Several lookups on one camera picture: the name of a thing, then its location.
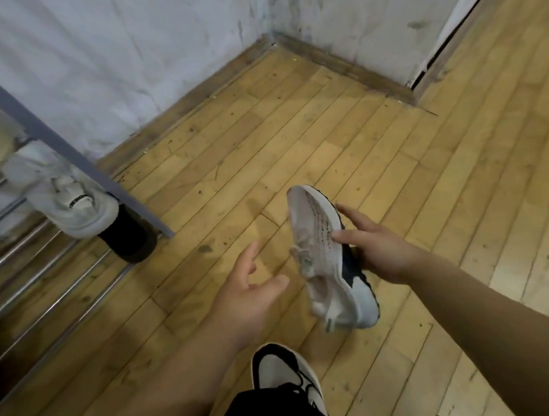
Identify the white green-tab sneaker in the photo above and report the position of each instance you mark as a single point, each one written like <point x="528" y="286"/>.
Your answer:
<point x="312" y="221"/>

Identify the grey metal shoe rack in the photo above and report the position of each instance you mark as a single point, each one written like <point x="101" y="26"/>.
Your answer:
<point x="42" y="127"/>

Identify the person's right forearm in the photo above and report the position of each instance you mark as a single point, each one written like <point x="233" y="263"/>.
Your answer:
<point x="504" y="330"/>

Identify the person's right hand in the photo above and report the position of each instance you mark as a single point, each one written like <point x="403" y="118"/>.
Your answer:
<point x="384" y="254"/>

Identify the person's black shorts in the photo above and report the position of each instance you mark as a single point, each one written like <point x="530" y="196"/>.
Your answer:
<point x="268" y="414"/>

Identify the worn white black sneaker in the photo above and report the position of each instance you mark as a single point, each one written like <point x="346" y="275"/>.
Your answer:
<point x="275" y="370"/>

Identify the black orange sneaker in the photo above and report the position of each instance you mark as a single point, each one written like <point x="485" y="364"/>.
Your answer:
<point x="128" y="242"/>

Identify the person's left hand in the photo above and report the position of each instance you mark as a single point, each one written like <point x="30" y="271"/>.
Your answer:
<point x="243" y="305"/>

